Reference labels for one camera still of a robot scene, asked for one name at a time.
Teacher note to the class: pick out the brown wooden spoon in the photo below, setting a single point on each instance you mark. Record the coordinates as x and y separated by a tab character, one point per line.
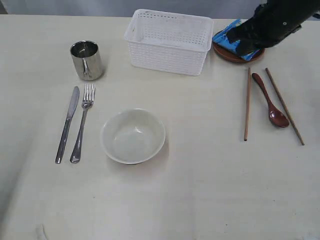
276	117

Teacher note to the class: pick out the white perforated plastic basket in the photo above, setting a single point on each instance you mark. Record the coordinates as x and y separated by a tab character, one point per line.
169	42

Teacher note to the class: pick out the silver metal cup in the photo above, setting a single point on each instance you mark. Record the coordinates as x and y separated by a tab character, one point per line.
87	60

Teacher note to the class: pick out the brown round plate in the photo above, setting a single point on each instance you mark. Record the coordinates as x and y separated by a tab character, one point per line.
231	57

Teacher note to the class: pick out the silver metal fork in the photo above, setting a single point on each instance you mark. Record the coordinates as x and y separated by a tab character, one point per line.
87	103

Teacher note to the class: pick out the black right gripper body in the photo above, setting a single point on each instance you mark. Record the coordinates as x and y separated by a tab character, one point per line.
271	23

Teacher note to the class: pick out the blue chips bag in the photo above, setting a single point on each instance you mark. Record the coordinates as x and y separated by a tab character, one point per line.
222	40

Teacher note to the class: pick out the grey ceramic bowl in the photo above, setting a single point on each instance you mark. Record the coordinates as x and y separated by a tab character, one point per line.
132	136

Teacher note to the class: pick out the brown wooden chopstick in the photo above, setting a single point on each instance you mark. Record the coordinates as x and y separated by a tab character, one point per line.
248	96
291	120

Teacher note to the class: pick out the silver table knife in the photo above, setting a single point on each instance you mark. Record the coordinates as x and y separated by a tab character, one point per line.
71	110

